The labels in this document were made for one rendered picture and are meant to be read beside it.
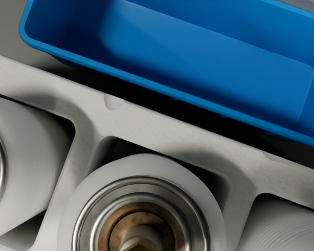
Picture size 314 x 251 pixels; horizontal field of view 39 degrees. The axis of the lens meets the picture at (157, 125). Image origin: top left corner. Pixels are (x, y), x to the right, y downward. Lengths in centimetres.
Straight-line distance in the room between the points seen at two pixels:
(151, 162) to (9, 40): 32
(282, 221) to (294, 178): 3
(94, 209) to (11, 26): 33
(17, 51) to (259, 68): 27
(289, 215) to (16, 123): 19
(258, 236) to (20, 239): 18
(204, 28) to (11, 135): 31
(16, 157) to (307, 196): 20
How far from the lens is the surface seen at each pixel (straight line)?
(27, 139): 27
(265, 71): 51
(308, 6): 47
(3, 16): 54
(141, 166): 24
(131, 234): 22
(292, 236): 27
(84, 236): 25
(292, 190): 33
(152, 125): 31
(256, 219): 34
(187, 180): 25
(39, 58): 52
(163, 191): 24
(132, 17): 51
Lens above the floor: 49
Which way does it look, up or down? 87 degrees down
